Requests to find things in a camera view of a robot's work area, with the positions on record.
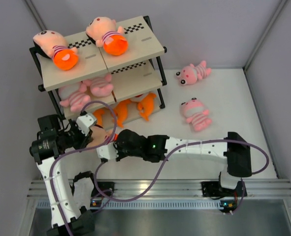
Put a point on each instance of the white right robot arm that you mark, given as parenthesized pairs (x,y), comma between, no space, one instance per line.
(232,151)

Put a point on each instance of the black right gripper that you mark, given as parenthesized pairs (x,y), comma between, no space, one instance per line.
(118,148)

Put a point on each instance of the boy doll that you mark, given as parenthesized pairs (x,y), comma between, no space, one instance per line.
(99,136)
(105,33)

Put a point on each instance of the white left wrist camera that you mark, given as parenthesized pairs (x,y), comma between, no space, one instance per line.
(84,123)

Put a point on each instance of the pink frog plush shelf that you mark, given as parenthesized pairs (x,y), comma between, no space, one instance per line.
(74,96)
(100,86)

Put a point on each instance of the orange shark plush on shelf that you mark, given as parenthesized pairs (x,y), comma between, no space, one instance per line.
(99,116)

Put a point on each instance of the pink frog plush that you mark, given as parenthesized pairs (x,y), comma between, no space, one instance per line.
(196,114)
(191,73)

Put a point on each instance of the beige three-tier shelf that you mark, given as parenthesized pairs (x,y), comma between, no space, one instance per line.
(139,70)

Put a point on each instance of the pink frog plush shelf left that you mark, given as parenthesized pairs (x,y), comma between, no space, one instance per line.
(74,96)

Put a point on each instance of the orange shark plush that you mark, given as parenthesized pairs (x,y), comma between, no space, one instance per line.
(99,116)
(121,111)
(145,104)

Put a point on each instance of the pink frog plush shelf right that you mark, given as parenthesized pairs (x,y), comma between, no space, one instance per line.
(100,86)

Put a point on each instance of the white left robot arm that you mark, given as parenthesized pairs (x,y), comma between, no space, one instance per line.
(68,217)

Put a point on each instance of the boy doll table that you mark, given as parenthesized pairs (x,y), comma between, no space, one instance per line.
(52,45)

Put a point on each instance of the aluminium mounting rail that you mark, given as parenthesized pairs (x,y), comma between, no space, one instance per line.
(183,189)

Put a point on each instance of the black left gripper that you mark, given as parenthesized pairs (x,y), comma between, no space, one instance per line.
(84,140)

